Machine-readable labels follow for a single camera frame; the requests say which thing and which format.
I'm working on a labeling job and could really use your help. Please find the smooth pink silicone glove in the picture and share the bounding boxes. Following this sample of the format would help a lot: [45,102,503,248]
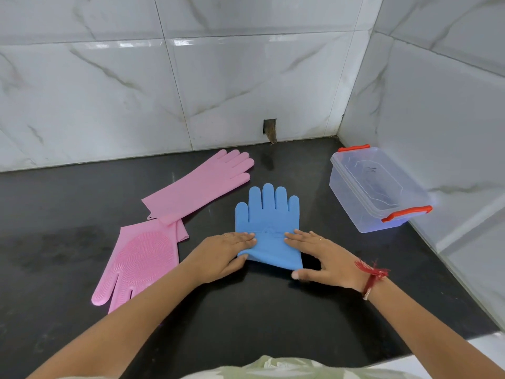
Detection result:
[142,149,255,226]

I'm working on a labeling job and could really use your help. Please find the person's left forearm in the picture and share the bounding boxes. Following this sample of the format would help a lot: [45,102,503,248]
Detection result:
[27,261,206,379]

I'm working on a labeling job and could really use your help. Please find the person's right forearm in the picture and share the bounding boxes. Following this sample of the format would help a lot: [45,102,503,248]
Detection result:
[365,278,505,379]

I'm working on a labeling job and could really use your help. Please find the person's right hand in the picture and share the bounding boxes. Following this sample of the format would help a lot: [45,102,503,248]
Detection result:
[284,230,365,292]

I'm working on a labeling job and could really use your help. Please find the bristled pink silicone glove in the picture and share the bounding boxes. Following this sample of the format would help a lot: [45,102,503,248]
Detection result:
[91,219,189,315]

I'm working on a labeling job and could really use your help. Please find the blue silicone glove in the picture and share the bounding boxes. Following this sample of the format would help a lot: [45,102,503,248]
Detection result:
[234,183,304,270]

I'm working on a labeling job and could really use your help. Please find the red thread wristband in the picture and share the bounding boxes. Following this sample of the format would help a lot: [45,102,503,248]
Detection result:
[355,260,390,301]

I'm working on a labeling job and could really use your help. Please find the person's left hand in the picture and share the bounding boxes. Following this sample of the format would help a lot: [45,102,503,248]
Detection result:
[182,232,257,285]

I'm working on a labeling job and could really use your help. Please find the person's green patterned shirt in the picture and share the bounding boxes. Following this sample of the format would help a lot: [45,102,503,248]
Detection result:
[59,355,425,379]

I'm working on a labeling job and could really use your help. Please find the clear plastic container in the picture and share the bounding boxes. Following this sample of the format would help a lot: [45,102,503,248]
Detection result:
[329,145,433,234]

